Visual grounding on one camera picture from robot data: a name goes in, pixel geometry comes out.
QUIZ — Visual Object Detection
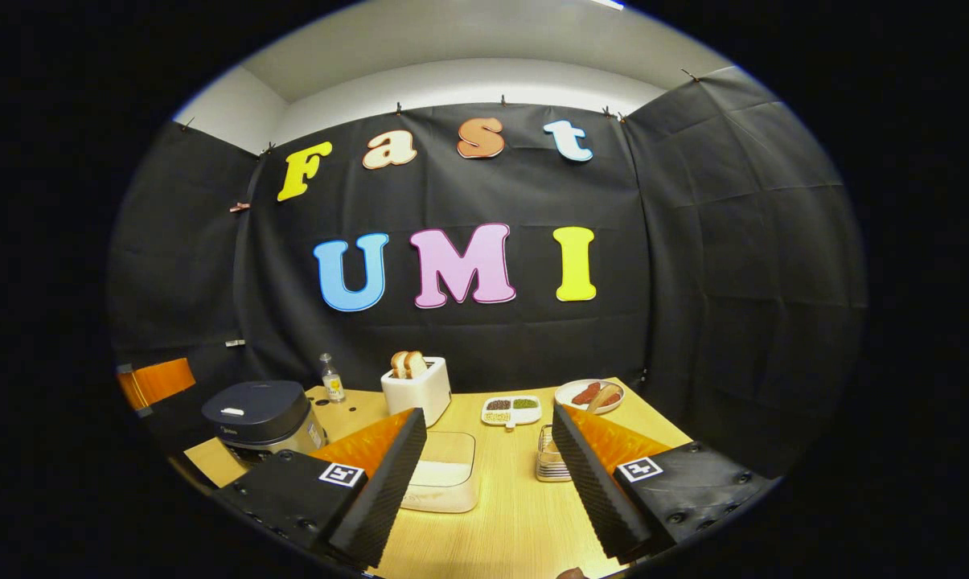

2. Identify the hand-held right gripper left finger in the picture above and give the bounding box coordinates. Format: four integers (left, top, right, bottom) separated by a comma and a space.
213, 407, 429, 571

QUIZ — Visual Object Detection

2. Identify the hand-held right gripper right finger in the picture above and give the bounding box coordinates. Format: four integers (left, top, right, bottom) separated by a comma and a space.
550, 403, 775, 565

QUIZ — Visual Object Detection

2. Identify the metal wire chopstick holder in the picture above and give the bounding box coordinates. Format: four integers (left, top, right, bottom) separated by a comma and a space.
534, 423, 574, 484

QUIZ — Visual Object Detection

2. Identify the wooden spoon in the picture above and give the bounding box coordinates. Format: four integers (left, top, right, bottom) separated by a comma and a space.
584, 383, 624, 416

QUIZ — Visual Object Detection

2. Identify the dark grey rice cooker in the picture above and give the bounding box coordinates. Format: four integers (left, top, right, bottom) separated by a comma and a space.
200, 380, 331, 472

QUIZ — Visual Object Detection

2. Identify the white round plate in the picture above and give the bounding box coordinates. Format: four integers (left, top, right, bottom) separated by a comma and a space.
553, 378, 626, 417

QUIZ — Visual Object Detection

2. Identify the white toaster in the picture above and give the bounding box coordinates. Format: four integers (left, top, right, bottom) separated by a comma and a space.
380, 355, 454, 429

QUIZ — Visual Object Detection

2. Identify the white divided bean dish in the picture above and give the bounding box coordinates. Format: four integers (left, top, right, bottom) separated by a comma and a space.
480, 394, 544, 430

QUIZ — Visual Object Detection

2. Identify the small glass bottle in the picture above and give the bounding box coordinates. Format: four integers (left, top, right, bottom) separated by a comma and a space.
318, 352, 347, 404

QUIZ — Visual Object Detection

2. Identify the black backdrop cloth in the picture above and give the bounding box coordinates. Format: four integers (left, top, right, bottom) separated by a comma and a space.
105, 65, 868, 477

